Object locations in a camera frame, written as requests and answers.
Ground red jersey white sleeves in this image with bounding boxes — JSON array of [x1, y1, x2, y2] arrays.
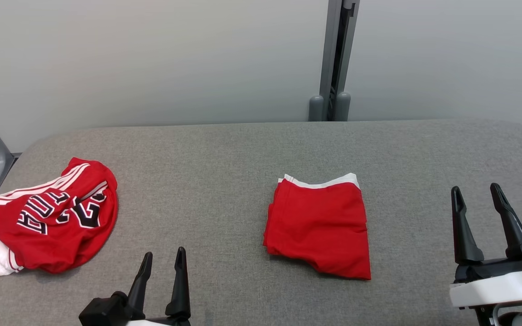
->
[[0, 157, 119, 277]]

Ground grey metal partition post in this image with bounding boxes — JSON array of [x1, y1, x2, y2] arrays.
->
[[319, 0, 360, 122]]

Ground red shorts white side stripes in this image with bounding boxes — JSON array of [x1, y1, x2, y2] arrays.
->
[[263, 173, 372, 281]]

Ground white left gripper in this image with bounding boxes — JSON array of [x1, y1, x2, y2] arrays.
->
[[124, 247, 192, 326]]

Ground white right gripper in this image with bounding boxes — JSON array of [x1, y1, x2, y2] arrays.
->
[[449, 182, 522, 326]]

